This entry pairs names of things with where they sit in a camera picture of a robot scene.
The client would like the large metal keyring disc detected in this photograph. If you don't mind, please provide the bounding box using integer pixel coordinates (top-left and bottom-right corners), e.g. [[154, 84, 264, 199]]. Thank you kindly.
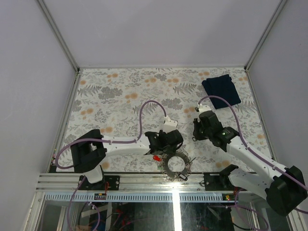
[[157, 148, 192, 181]]

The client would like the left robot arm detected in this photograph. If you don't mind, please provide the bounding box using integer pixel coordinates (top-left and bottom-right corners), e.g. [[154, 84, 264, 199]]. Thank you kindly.
[[70, 129, 183, 190]]

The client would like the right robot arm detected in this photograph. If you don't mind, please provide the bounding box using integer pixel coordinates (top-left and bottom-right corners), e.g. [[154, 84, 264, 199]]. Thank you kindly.
[[193, 109, 308, 216]]

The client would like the red key tag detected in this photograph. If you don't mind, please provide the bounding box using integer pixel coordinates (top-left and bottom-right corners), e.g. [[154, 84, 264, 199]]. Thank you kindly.
[[153, 155, 161, 162]]

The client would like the key with black-white tag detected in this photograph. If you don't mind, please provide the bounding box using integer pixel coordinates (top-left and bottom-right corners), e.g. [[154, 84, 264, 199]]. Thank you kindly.
[[178, 173, 188, 181]]

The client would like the dark blue folded cloth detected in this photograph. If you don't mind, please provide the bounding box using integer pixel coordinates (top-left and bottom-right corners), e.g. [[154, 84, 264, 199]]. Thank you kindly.
[[202, 74, 241, 106]]

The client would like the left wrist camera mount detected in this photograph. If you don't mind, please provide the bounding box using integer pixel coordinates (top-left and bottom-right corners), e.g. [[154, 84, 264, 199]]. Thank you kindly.
[[162, 116, 178, 133]]

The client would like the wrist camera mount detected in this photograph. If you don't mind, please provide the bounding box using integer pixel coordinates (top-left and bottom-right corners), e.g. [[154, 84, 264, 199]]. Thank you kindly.
[[162, 116, 178, 133], [195, 104, 211, 114]]

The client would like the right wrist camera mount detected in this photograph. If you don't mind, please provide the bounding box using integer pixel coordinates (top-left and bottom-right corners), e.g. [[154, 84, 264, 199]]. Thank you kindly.
[[195, 104, 211, 114]]

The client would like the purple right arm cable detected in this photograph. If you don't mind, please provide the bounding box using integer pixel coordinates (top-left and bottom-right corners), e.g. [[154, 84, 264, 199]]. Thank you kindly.
[[197, 95, 308, 214]]

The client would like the white slotted cable duct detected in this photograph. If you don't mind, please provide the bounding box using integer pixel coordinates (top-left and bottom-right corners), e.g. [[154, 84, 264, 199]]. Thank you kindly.
[[44, 192, 234, 203]]

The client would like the metal base rail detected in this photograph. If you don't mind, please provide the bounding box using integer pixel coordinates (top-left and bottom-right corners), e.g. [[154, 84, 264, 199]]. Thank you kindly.
[[36, 172, 227, 193]]

